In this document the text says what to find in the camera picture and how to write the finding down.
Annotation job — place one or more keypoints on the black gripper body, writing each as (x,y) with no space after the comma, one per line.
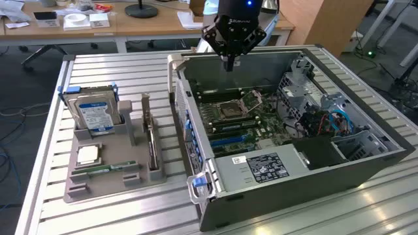
(238,27)

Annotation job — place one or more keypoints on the graphics card with metal bracket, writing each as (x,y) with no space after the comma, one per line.
(153,147)

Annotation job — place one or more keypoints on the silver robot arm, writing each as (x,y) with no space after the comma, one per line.
(206,46)

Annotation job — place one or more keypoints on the stack of white papers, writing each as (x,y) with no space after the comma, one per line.
(189,22)

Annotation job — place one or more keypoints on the brown cardboard box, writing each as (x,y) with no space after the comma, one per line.
(197,8)

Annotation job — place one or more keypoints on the wooden desk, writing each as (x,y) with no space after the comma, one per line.
(147,24)

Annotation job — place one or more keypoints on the wooden cabinet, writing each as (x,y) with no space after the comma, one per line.
(326,24)

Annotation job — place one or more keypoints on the black lamp base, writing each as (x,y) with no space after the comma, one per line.
(142,11)

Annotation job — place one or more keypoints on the metal socket cover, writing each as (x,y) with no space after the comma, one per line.
(244,100)

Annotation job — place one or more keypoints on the silver disk bay cage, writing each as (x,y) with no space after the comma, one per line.
(294,98)

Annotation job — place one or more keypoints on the CPU socket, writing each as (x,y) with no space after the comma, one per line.
(233,110)

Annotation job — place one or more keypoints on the white box with red button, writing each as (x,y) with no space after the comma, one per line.
(354,44)

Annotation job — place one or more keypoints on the white labelled box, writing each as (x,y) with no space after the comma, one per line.
(99,20)

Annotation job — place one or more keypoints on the black device with green light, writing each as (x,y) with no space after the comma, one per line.
(371,53)

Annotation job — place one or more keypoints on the RAM stick with white label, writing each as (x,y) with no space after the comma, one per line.
(236,125)

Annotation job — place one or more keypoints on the red packet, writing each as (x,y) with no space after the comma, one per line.
(103,8)

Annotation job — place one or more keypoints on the green motherboard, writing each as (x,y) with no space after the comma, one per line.
(261,127)

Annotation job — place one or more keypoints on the white flat box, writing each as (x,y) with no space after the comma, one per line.
(78,27)

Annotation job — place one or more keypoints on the blue expansion slot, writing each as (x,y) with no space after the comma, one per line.
(229,141)

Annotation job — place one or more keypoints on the white tape roll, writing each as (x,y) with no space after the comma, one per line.
(75,18)

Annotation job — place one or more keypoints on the hard disk in blue caddy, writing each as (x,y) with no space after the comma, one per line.
(95,115)

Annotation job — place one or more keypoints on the black tripod stand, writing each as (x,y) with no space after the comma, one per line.
(405,78)

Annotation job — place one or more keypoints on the white cup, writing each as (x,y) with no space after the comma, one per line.
(61,2)

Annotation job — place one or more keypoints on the black topped white box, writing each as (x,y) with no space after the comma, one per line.
(46,17)

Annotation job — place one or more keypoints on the grey cup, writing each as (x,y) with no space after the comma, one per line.
(49,3)

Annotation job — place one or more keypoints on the black chair base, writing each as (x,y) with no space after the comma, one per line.
(39,52)

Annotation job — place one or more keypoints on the silver slanted disk bay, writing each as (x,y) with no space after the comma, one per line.
(360,147)

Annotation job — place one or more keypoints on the grey power supply unit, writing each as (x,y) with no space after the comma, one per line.
(229,171)

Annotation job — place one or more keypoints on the white paper slip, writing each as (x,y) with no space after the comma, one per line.
(17,25)

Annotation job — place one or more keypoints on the silver CPU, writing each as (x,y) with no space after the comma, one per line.
(89,155)

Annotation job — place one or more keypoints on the crumpled white plastic bag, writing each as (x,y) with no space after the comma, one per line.
(13,11)

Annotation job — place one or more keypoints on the green RAM stick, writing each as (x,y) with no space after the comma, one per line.
(105,167)

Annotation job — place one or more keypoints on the dark grey PC case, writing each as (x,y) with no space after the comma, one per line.
(294,195)

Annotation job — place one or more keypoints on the grey parts rack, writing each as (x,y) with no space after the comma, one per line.
(114,186)

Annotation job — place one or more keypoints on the white desk frame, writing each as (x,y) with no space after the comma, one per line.
(409,56)

